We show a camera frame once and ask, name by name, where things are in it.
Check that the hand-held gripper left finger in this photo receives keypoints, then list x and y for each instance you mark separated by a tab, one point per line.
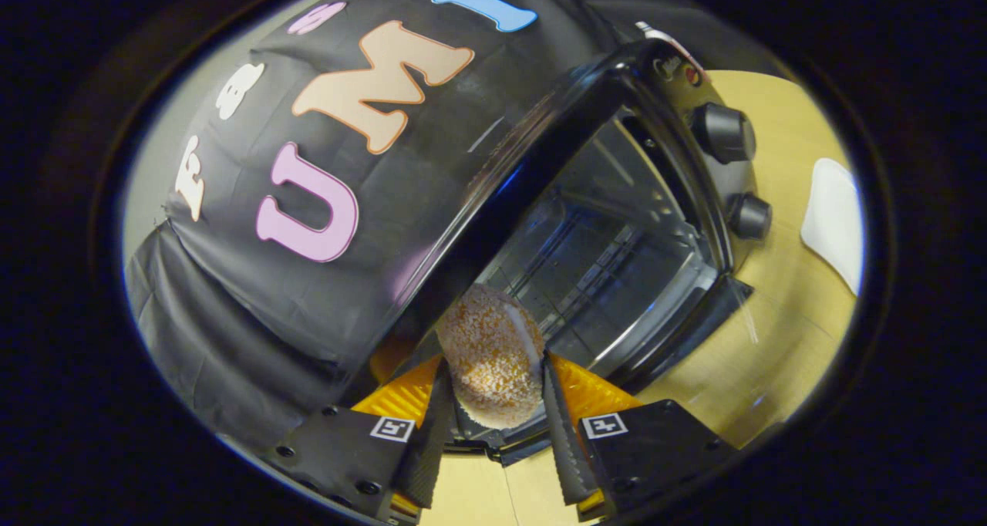
432	441

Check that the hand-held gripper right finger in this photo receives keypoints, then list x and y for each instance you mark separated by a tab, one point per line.
563	441

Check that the breaded croquette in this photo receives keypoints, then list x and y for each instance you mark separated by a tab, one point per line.
490	356

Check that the black toaster oven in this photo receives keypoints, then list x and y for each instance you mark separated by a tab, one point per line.
617	256

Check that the white square plate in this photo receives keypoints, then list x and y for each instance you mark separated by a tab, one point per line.
837	217

